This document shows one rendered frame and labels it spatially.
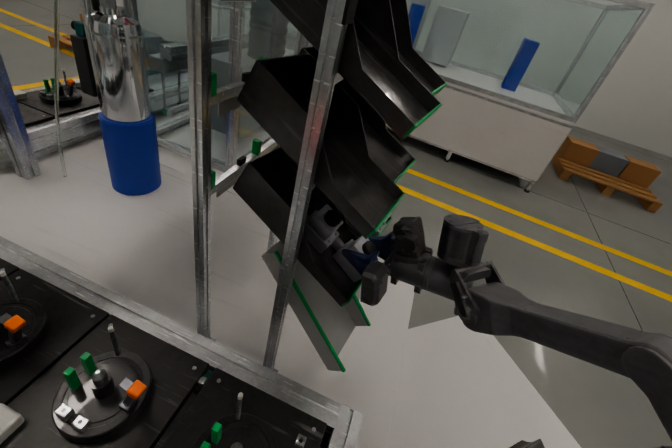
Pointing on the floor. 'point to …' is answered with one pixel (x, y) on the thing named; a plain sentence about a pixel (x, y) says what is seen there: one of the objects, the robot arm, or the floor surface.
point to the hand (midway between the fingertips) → (365, 250)
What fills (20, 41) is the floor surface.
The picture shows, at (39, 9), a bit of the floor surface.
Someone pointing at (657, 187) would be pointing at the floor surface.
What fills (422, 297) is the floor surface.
